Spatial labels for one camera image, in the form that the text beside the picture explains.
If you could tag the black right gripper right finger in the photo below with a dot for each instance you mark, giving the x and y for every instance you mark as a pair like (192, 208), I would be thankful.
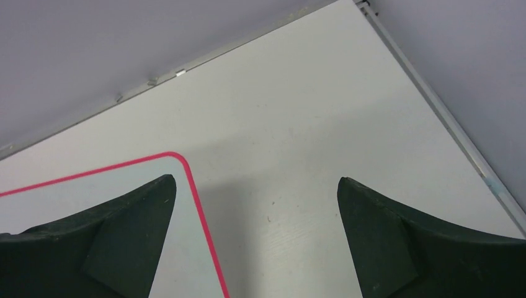
(399, 251)

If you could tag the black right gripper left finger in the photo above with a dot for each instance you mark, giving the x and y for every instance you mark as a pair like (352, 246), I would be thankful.
(109, 250)

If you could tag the pink-framed whiteboard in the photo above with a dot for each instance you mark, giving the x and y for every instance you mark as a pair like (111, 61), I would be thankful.
(188, 266)

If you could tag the aluminium table edge frame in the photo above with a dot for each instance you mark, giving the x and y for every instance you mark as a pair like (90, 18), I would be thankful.
(270, 125)

